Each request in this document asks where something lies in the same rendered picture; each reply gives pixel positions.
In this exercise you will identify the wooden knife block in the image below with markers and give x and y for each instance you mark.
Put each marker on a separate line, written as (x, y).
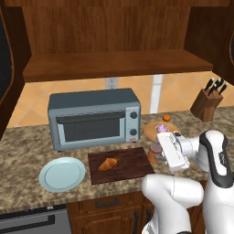
(205, 106)

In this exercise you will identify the black toaster oven knob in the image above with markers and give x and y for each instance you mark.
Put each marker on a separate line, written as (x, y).
(133, 132)
(133, 115)

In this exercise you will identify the dark wooden cabinet door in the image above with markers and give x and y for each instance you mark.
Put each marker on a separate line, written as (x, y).
(12, 76)
(213, 39)

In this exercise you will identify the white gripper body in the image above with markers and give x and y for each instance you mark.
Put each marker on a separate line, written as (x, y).
(174, 152)

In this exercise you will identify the purple frosted pastry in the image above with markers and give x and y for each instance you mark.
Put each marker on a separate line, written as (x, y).
(162, 128)

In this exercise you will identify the open wooden wall cabinet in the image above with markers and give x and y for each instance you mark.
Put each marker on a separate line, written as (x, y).
(115, 64)

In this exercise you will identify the grey wall outlet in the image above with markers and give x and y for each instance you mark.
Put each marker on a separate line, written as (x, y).
(111, 83)

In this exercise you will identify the light blue plate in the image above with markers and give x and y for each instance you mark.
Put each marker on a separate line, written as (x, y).
(62, 174)

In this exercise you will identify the dark wooden cutting board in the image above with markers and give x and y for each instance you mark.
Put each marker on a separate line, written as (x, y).
(134, 167)

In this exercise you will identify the wooden drawer front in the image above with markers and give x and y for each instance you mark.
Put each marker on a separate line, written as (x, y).
(128, 199)

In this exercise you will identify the grey dishwasher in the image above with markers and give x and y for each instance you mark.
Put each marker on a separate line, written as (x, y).
(33, 221)

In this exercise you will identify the toaster oven glass door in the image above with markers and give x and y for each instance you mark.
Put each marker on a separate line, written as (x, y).
(91, 131)

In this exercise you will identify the golden brown croissant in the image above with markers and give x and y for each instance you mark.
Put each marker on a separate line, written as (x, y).
(108, 164)

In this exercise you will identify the orange fruit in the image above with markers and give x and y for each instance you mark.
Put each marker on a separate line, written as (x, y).
(166, 118)

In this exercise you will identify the grey toaster oven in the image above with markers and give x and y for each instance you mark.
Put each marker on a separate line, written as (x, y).
(91, 100)

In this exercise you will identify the brown jam jar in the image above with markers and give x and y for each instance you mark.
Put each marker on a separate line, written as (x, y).
(153, 151)

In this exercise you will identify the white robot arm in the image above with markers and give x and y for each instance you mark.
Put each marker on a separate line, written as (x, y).
(219, 195)

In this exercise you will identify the round light wooden plate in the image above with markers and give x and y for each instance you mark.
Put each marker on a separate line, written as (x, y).
(151, 131)

